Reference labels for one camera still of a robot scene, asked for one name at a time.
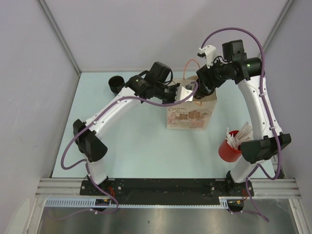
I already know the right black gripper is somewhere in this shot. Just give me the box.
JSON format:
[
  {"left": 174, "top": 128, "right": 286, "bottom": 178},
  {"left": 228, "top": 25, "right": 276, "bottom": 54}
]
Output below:
[{"left": 197, "top": 56, "right": 232, "bottom": 94}]

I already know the paper takeout bag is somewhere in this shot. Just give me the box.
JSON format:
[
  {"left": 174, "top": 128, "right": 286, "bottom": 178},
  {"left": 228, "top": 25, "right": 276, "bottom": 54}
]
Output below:
[{"left": 166, "top": 59, "right": 217, "bottom": 131}]

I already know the tall black tumbler cup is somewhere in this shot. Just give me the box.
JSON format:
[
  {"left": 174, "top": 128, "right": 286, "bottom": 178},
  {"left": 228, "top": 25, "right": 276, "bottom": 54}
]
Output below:
[{"left": 108, "top": 76, "right": 125, "bottom": 96}]

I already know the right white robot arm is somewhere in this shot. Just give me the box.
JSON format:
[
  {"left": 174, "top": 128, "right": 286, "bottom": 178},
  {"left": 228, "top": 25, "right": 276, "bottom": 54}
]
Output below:
[{"left": 195, "top": 40, "right": 292, "bottom": 195}]

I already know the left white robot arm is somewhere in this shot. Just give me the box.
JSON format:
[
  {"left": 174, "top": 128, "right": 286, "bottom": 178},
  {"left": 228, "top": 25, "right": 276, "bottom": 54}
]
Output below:
[{"left": 73, "top": 61, "right": 179, "bottom": 195}]

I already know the red straw holder cup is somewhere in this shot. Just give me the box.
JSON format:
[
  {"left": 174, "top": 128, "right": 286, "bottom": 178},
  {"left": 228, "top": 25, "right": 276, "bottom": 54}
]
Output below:
[{"left": 218, "top": 136, "right": 242, "bottom": 163}]

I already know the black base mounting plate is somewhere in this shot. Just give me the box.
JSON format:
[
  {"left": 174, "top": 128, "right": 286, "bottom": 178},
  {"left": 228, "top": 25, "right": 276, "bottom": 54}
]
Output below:
[{"left": 79, "top": 178, "right": 254, "bottom": 206}]

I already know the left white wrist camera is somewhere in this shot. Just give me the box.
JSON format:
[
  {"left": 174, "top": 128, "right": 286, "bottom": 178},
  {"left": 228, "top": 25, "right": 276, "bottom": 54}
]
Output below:
[{"left": 175, "top": 82, "right": 198, "bottom": 103}]

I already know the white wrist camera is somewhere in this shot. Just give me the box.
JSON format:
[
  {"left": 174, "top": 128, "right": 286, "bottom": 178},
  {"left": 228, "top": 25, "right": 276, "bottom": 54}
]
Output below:
[
  {"left": 175, "top": 82, "right": 198, "bottom": 103},
  {"left": 197, "top": 45, "right": 216, "bottom": 68}
]

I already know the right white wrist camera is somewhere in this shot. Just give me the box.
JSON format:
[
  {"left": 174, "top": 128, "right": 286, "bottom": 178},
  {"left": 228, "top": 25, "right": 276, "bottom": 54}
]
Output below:
[{"left": 197, "top": 45, "right": 216, "bottom": 68}]

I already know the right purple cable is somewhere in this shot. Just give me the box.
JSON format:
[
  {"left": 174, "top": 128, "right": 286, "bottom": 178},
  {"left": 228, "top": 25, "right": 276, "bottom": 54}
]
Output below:
[{"left": 201, "top": 27, "right": 283, "bottom": 223}]

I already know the purple cable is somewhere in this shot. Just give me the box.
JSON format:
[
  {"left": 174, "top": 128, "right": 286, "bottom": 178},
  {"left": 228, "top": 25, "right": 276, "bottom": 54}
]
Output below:
[
  {"left": 48, "top": 81, "right": 199, "bottom": 220},
  {"left": 201, "top": 27, "right": 283, "bottom": 223}
]

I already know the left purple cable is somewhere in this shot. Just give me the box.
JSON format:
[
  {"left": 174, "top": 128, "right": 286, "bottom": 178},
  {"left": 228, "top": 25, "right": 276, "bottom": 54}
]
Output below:
[{"left": 48, "top": 81, "right": 199, "bottom": 220}]

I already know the white slotted cable duct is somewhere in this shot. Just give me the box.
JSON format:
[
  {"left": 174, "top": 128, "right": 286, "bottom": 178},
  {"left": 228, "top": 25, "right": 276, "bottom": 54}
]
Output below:
[{"left": 45, "top": 196, "right": 231, "bottom": 210}]

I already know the aluminium frame rail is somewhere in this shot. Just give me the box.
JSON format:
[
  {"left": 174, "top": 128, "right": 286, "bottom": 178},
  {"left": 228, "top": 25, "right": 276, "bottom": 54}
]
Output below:
[{"left": 35, "top": 178, "right": 83, "bottom": 197}]

